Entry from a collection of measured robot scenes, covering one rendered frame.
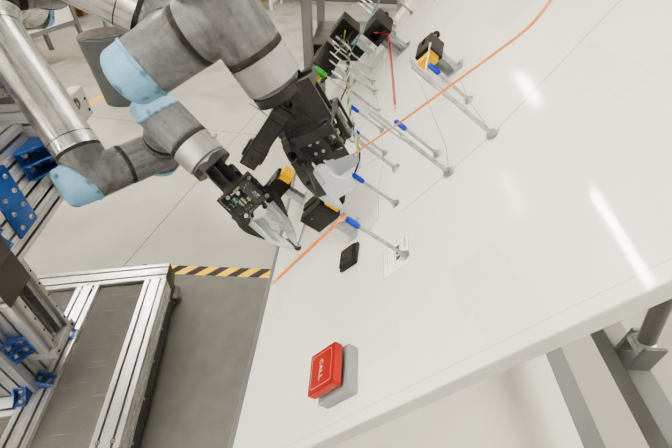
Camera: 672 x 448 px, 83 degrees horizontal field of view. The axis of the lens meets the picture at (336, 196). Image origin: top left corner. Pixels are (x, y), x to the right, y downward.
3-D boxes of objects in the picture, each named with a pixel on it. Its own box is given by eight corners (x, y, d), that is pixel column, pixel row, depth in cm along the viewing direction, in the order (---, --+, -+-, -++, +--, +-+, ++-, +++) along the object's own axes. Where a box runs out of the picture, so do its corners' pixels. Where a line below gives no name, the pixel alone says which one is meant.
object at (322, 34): (310, 62, 145) (309, 43, 141) (318, 35, 173) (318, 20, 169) (397, 63, 144) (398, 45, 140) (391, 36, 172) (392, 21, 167)
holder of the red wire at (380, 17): (412, 24, 101) (382, -4, 98) (409, 48, 93) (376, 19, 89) (399, 38, 105) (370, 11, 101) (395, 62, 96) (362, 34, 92)
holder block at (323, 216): (323, 215, 67) (304, 203, 65) (342, 198, 63) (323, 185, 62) (319, 233, 64) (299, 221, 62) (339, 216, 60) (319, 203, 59)
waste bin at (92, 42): (102, 113, 349) (74, 42, 310) (101, 95, 381) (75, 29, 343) (155, 103, 366) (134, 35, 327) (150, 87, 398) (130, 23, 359)
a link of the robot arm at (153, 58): (160, 85, 54) (223, 44, 52) (138, 121, 45) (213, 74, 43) (115, 34, 49) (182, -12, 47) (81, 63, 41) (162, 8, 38)
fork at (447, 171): (455, 172, 50) (373, 108, 45) (445, 181, 51) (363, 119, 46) (452, 164, 51) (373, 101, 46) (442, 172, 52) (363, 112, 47)
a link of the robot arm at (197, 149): (180, 162, 69) (213, 131, 70) (198, 180, 70) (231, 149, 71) (169, 156, 62) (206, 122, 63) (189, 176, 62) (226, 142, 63)
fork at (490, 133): (500, 133, 46) (417, 60, 41) (488, 143, 47) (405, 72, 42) (496, 125, 48) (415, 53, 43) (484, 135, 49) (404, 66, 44)
